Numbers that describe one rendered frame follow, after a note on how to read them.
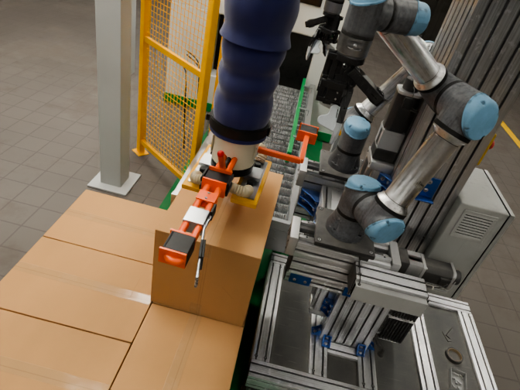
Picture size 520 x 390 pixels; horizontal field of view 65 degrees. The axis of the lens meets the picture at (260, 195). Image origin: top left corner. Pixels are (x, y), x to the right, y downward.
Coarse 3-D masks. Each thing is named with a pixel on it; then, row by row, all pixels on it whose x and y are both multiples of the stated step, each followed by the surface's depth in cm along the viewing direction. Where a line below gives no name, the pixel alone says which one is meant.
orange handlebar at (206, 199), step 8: (304, 136) 177; (304, 144) 171; (264, 152) 161; (272, 152) 160; (280, 152) 161; (304, 152) 165; (232, 160) 149; (288, 160) 161; (296, 160) 160; (232, 168) 146; (208, 184) 134; (200, 192) 129; (208, 192) 129; (216, 192) 131; (200, 200) 127; (208, 200) 126; (216, 200) 129; (208, 208) 124; (184, 224) 116; (192, 232) 115; (200, 232) 117; (168, 256) 105; (176, 264) 105
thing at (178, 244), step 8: (176, 232) 111; (184, 232) 111; (168, 240) 108; (176, 240) 108; (184, 240) 109; (192, 240) 110; (160, 248) 105; (168, 248) 105; (176, 248) 106; (184, 248) 106; (192, 248) 110; (160, 256) 107; (176, 256) 105; (184, 256) 105; (184, 264) 106
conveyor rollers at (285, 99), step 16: (288, 96) 390; (304, 96) 397; (272, 112) 353; (288, 112) 360; (272, 128) 324; (288, 128) 331; (272, 144) 302; (288, 144) 309; (272, 160) 287; (288, 176) 272; (288, 192) 257
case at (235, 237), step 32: (192, 192) 170; (160, 224) 150; (224, 224) 157; (256, 224) 161; (192, 256) 152; (224, 256) 149; (256, 256) 147; (160, 288) 165; (192, 288) 161; (224, 288) 158; (224, 320) 169
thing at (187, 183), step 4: (208, 148) 176; (204, 152) 173; (208, 152) 172; (200, 156) 170; (196, 164) 164; (196, 168) 161; (200, 168) 157; (204, 168) 158; (188, 176) 156; (184, 180) 154; (188, 180) 153; (184, 184) 152; (188, 184) 152; (192, 184) 153; (196, 184) 153; (184, 188) 153; (188, 188) 152; (192, 188) 152; (196, 188) 152
